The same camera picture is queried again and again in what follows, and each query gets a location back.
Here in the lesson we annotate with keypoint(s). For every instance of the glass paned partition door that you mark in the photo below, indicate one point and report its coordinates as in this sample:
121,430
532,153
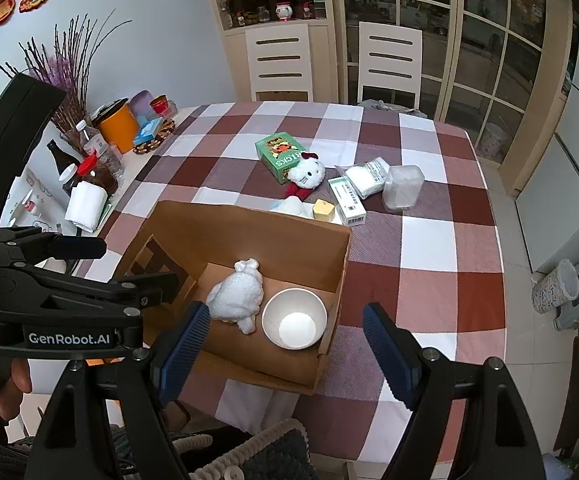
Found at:
484,60

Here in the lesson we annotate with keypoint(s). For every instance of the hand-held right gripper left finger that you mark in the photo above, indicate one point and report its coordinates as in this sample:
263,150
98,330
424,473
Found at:
184,350

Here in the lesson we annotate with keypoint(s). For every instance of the white slatted chair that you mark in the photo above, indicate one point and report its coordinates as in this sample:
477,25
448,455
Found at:
279,49
389,47

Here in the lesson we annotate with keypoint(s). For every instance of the orange canister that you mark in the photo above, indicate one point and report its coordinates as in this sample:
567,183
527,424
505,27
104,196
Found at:
117,132

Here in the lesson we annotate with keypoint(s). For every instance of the white ceramic figure jar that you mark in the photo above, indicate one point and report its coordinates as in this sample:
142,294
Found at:
282,12

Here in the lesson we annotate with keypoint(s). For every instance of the bag of white cotton pads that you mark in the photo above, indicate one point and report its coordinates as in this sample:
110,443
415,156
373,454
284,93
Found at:
367,177

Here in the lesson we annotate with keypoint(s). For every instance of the small pink capped bottle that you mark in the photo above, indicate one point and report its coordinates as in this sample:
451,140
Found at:
30,205

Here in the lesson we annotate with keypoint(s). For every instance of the dark jar white lid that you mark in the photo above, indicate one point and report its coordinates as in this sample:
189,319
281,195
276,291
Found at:
69,176

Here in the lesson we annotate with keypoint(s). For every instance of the white paper bowl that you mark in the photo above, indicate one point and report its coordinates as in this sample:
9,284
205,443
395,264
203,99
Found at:
294,330

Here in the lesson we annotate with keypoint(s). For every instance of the green toy bricks box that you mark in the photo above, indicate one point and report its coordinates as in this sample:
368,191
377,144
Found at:
274,152

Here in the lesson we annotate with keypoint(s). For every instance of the yellow sponge cube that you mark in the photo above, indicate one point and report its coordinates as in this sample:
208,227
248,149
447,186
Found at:
324,210

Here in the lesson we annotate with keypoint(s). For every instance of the dried purple branch bouquet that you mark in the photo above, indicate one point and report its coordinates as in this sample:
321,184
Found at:
62,67

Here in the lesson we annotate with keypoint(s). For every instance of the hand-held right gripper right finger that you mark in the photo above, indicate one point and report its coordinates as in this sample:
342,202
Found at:
387,355

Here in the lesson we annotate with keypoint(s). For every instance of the red tin can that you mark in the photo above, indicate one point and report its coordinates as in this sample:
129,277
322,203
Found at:
159,105

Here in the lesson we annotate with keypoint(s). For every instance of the woven round trivet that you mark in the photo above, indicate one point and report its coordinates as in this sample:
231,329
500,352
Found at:
167,132

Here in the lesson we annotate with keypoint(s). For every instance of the dark glass bottle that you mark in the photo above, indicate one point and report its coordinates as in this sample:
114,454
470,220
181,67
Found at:
64,160

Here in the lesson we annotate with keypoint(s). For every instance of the dark knitted cushion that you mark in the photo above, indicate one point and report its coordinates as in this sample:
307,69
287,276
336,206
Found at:
269,455

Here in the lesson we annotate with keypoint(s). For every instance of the person's left hand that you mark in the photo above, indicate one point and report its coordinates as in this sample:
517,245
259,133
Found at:
17,380

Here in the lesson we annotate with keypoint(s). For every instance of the beige display cabinet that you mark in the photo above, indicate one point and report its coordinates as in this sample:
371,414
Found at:
232,60

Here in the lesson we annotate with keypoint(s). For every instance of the patterned waste bin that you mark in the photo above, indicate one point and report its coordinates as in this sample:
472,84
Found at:
552,290

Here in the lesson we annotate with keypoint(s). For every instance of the white floral bucket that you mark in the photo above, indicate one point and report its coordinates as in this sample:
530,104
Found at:
492,142

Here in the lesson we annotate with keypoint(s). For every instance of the jar with red lid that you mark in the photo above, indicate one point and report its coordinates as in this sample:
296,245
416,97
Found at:
102,175

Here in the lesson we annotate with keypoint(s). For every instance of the blue tissue packet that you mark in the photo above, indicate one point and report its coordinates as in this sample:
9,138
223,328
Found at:
147,132

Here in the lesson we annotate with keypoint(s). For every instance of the purple cup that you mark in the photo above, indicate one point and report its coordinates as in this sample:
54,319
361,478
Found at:
142,105

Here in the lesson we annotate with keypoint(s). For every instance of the clear plastic container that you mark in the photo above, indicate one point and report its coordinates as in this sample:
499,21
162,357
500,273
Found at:
402,187

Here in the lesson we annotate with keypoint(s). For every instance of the white printed mat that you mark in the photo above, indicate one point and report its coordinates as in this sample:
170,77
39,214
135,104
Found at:
44,195

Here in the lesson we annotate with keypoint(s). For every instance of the clear plastic water bottle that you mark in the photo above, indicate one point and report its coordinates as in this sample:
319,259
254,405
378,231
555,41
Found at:
92,140

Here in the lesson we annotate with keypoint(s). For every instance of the white paper roll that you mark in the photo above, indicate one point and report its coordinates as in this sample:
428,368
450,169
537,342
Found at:
87,205

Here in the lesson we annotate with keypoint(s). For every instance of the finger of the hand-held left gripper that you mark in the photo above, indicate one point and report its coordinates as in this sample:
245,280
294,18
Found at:
154,290
79,247

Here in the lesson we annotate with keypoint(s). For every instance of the brown cardboard box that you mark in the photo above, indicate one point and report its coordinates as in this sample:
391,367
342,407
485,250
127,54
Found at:
249,240

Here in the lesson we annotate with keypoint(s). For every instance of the white green medicine box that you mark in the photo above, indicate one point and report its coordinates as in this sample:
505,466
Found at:
349,202

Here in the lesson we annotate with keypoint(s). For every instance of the white fluffy plush toy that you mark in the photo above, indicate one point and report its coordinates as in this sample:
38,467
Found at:
234,295

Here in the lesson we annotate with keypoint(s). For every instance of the white cat plush red dress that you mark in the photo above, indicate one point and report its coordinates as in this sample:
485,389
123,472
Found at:
307,172

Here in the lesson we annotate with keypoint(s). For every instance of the white refrigerator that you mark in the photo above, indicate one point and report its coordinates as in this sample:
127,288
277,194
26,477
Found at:
569,160

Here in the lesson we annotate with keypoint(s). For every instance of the grey cloth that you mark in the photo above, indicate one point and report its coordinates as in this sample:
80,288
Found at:
384,106

